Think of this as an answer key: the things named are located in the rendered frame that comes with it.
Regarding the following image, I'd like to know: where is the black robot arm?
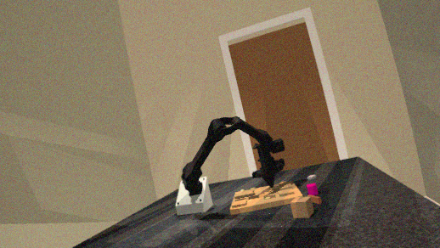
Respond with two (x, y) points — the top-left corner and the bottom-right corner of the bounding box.
(181, 116), (285, 196)

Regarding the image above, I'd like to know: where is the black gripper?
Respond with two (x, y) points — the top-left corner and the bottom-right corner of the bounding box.
(252, 155), (276, 188)

